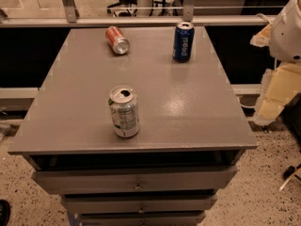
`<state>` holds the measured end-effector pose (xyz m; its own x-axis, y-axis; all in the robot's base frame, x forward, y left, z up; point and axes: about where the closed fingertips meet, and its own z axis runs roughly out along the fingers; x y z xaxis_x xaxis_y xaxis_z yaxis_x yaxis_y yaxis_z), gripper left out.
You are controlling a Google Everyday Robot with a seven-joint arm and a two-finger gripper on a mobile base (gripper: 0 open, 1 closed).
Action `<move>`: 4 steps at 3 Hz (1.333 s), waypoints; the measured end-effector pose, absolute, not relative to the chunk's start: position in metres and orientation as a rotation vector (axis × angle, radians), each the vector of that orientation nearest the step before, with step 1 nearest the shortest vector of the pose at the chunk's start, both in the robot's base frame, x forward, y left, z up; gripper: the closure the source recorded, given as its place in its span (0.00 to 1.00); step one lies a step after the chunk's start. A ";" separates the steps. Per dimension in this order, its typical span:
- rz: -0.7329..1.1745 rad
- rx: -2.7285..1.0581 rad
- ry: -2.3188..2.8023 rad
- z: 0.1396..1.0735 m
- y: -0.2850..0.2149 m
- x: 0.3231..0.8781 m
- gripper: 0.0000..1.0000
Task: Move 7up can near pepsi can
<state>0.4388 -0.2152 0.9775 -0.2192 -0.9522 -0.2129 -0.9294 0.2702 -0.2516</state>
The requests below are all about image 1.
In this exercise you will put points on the middle grey drawer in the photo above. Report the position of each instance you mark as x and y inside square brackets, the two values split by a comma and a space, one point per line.
[140, 203]

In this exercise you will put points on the grey drawer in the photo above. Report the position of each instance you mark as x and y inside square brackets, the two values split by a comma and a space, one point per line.
[191, 218]
[133, 180]
[140, 203]

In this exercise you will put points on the black shoe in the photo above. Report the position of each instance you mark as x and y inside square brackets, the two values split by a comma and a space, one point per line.
[4, 212]

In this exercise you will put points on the black white tool on floor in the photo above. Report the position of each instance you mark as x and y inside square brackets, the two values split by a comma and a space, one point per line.
[288, 174]

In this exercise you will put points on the green white 7up can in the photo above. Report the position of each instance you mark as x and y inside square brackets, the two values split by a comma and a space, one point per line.
[124, 111]

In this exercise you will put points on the bottom grey drawer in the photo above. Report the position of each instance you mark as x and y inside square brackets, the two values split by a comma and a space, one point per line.
[191, 218]

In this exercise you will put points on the black office chair base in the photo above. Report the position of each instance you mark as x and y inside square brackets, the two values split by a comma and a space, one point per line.
[134, 3]

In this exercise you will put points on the grey drawer cabinet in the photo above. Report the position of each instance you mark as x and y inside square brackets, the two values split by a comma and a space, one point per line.
[134, 140]

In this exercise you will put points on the red soda can lying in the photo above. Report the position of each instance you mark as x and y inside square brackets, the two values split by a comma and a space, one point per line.
[117, 41]

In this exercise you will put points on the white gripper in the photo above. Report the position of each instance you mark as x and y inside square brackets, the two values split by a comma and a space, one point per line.
[287, 37]

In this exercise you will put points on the grey metal railing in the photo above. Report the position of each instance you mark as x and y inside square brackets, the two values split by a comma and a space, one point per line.
[100, 13]

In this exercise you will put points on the blue pepsi can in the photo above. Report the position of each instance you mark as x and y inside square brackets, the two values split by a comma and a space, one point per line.
[183, 40]

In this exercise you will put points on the top grey drawer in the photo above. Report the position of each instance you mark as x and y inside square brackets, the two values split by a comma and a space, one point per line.
[133, 180]

